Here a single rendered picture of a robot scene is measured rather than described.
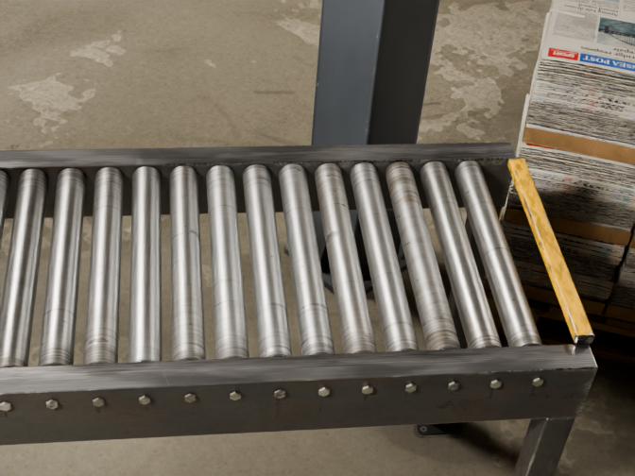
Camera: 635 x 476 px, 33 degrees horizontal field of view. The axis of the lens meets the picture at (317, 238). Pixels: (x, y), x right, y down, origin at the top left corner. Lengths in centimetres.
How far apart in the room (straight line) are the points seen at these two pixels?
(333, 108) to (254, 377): 110
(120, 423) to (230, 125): 183
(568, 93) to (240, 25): 175
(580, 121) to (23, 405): 131
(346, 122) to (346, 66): 15
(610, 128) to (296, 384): 105
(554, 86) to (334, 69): 52
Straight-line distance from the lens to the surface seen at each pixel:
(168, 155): 192
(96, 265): 173
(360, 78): 242
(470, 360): 162
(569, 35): 233
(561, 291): 173
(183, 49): 366
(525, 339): 167
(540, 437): 178
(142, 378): 156
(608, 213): 248
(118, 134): 329
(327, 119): 257
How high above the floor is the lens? 200
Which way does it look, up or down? 43 degrees down
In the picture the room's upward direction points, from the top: 5 degrees clockwise
